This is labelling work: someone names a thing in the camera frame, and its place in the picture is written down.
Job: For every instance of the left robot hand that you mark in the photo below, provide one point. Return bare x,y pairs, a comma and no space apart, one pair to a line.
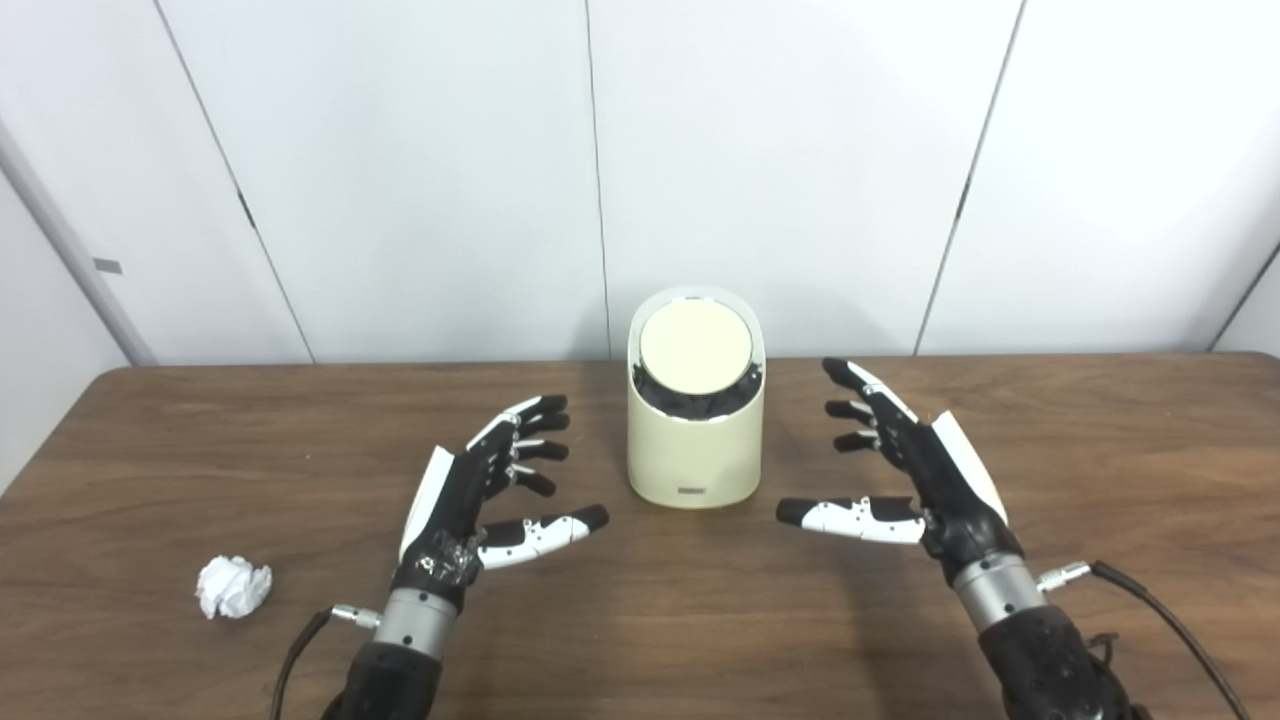
450,500

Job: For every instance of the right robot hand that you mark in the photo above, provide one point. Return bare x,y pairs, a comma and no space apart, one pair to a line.
960,500

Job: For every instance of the white paper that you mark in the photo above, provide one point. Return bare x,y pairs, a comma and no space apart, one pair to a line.
233,587

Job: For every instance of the cream-colored bin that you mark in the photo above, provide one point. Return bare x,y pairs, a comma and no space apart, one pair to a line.
695,455

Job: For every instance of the cream round bin lid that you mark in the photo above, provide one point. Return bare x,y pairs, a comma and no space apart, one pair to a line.
695,345

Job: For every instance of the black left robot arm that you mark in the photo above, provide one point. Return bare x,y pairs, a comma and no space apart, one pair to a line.
400,680

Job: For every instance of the black bin liner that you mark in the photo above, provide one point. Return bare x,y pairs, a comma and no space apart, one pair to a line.
700,405

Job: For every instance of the small grey wall tag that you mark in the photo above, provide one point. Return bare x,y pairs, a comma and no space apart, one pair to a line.
107,266

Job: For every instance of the grey wall post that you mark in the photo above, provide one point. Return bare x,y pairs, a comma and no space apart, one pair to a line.
70,250

